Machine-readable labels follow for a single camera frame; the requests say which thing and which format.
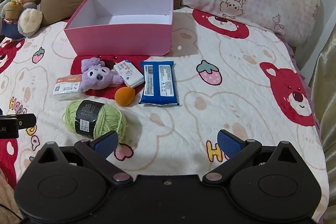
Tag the green yarn ball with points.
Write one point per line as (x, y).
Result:
(110, 119)

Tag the purple plush toy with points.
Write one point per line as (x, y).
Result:
(97, 77)

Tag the orange makeup sponge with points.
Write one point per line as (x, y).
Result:
(124, 96)

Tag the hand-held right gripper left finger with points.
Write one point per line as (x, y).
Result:
(106, 144)

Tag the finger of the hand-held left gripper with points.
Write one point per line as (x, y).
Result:
(27, 121)

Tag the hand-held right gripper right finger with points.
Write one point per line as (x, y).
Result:
(229, 144)

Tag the white wet wipes pack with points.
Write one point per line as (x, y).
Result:
(128, 73)

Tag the gold curtain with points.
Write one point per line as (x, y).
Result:
(328, 108)

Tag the bear printed blanket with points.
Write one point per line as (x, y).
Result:
(236, 108)

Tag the orange and white cotton pack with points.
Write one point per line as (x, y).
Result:
(67, 87)

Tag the pink cardboard box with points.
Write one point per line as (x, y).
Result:
(118, 37)

